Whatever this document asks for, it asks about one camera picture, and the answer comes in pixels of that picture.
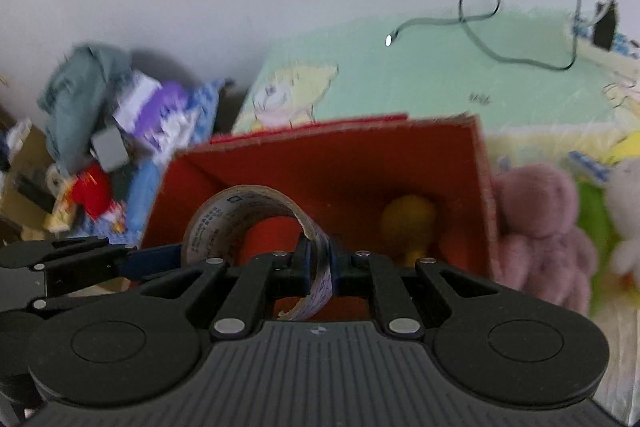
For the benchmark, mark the black power adapter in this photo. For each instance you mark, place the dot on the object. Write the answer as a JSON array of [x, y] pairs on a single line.
[[605, 29]]

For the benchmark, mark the cartoon printed blanket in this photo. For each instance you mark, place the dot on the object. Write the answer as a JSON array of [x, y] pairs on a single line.
[[425, 77]]

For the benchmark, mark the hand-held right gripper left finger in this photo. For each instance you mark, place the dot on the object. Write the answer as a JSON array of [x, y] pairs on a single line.
[[295, 278]]

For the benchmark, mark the grey green cloth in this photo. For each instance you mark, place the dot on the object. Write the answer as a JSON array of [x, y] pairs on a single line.
[[75, 92]]

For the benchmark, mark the white blue power strip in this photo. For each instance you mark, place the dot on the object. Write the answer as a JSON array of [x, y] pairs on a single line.
[[625, 44]]

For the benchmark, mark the blue checkered cloth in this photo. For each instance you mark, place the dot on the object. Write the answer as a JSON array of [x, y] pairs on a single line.
[[145, 187]]

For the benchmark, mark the large red cardboard box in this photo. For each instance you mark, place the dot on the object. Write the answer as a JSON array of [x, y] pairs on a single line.
[[325, 167]]

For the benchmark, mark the pink plush bear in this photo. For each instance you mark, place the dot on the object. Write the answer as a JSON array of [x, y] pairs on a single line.
[[540, 217]]

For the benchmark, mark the white plush toy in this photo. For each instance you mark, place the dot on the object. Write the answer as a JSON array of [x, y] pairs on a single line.
[[627, 207]]

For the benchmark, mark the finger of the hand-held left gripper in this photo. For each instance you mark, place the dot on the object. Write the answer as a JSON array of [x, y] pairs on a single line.
[[155, 259]]

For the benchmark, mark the small grey box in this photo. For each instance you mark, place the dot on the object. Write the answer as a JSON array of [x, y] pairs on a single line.
[[109, 148]]

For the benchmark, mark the yellow round toy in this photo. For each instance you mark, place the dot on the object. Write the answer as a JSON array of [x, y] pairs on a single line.
[[407, 219]]

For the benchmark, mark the brown cardboard box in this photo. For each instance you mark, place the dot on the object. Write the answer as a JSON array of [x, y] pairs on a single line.
[[22, 167]]

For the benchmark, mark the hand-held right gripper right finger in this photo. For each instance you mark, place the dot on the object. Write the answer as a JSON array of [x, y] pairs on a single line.
[[345, 275]]

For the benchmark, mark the round tin can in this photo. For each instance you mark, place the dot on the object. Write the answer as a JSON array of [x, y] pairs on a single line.
[[225, 207]]

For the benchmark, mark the purple white packet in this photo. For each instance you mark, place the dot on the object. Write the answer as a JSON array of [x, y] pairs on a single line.
[[165, 107]]

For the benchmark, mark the green plush toy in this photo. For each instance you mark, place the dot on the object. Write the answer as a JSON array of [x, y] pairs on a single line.
[[592, 217]]

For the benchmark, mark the colourful printed packet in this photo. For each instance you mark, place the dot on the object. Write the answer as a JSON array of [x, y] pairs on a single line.
[[62, 207]]

